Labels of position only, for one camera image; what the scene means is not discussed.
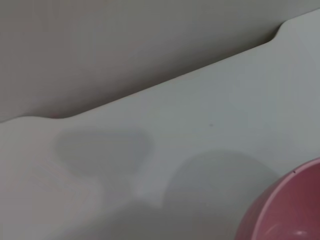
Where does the pink plastic bowl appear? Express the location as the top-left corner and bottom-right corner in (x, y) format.
(234, 157), (320, 240)

